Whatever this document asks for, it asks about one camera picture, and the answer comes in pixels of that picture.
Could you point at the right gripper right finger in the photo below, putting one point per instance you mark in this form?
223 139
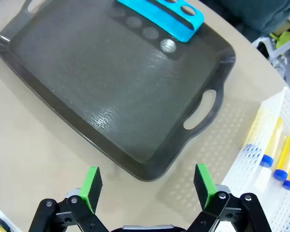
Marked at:
205 188

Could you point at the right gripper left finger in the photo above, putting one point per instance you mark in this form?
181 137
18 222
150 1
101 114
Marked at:
90 193

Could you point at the white perforated plastic basket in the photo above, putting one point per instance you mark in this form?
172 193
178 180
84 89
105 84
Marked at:
282 207

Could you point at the white plastic rack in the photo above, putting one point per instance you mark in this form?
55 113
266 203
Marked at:
0 217

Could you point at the dark grey plastic tray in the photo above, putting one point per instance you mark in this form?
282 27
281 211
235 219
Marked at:
106 84

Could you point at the white cart with green parts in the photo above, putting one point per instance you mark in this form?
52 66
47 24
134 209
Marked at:
284 48

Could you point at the blue test tube rack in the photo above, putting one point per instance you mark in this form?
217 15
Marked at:
164 17

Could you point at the person's dark clothed torso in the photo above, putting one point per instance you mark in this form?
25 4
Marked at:
251 12

